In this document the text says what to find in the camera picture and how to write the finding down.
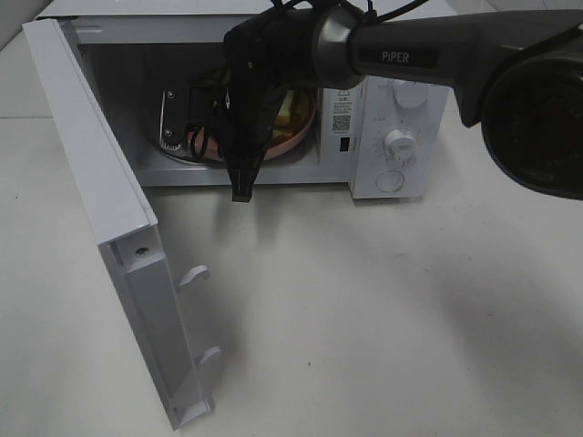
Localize white microwave door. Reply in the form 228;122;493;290
23;19;222;430

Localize white microwave oven body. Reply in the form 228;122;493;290
25;1;449;205

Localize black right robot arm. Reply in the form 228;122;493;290
203;1;582;202

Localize white warning label sticker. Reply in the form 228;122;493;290
332;89;354;135

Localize upper white power knob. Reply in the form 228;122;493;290
393;80;429;109

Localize pink plate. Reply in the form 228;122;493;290
188;88;316;162

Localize wrist camera with silver heatsink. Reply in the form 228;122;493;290
159;82;192;159

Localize white timer knob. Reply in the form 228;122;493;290
384;129;417;163

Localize black camera cable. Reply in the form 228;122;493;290
185;0;429;163

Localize sandwich with lettuce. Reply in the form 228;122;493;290
272;89;312;137

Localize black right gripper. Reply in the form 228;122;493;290
189;67;290;203

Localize round white door button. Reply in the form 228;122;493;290
375;170;405;193

